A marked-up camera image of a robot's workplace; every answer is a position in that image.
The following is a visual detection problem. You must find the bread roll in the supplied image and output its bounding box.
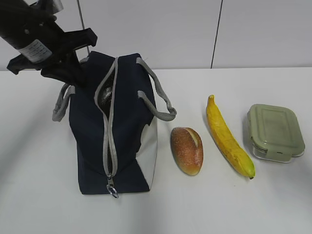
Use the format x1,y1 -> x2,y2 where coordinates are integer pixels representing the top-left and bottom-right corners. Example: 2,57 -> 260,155
170,127 -> 203,176

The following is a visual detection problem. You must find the navy blue lunch bag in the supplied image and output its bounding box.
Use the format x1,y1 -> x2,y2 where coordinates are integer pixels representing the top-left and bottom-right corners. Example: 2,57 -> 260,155
52,51 -> 176,198

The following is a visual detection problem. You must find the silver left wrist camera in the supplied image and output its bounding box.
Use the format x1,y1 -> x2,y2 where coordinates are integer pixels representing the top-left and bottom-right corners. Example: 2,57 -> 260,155
51,0 -> 64,14

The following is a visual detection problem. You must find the yellow banana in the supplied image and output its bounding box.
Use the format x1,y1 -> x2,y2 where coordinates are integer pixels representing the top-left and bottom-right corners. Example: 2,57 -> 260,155
206,95 -> 255,179

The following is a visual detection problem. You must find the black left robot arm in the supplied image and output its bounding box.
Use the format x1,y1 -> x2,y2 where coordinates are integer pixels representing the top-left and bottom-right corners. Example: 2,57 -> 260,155
0,0 -> 98,86

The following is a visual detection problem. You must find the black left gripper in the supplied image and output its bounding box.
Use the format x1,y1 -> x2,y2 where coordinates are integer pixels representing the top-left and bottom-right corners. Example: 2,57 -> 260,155
7,28 -> 98,87

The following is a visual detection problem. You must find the green lidded glass container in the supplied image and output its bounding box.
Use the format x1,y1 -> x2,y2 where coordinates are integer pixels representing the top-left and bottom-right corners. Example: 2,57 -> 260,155
247,104 -> 305,163

